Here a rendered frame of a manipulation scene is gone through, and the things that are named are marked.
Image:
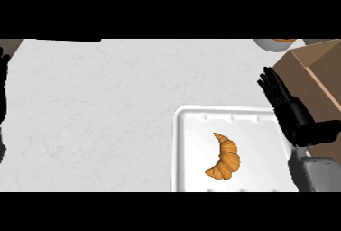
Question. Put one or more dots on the golden brown croissant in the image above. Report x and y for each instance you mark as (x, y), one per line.
(226, 159)

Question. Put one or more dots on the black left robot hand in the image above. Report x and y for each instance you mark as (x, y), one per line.
(1, 90)

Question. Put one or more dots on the orange food in bowl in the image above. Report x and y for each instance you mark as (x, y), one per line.
(283, 40)

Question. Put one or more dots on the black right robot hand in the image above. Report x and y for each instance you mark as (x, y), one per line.
(291, 108)

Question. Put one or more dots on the brown cardboard box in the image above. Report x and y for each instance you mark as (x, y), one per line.
(317, 75)

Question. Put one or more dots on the white plastic tray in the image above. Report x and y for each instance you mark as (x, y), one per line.
(230, 141)

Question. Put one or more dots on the grey bowl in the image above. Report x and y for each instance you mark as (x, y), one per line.
(271, 45)

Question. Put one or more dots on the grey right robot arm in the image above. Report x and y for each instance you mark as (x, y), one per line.
(317, 176)

